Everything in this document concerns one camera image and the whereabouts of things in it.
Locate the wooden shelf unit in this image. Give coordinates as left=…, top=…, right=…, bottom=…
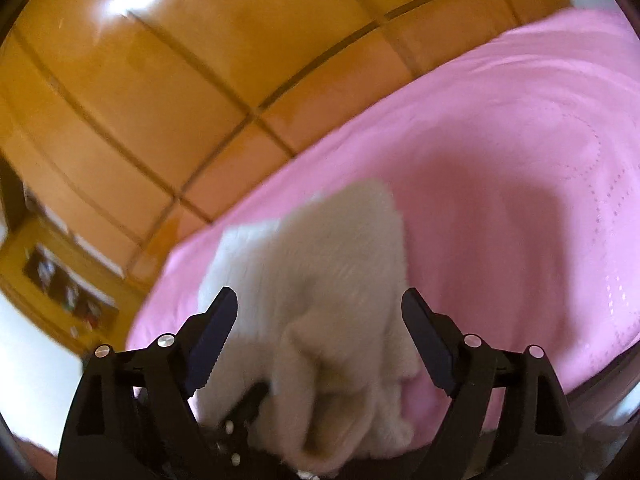
left=0, top=157, right=147, bottom=358

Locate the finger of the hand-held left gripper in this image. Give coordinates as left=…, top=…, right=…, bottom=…
left=200, top=382, right=296, bottom=480

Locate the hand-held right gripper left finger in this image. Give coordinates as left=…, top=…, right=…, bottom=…
left=56, top=286, right=239, bottom=480

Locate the wooden wardrobe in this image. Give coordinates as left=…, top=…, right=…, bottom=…
left=0, top=0, right=576, bottom=291

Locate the pink bedspread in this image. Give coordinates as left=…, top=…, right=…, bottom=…
left=124, top=9, right=640, bottom=451

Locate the white knit sweater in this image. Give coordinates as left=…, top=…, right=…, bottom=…
left=191, top=178, right=422, bottom=478

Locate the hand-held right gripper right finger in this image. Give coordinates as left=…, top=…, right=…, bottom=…
left=401, top=287, right=587, bottom=480

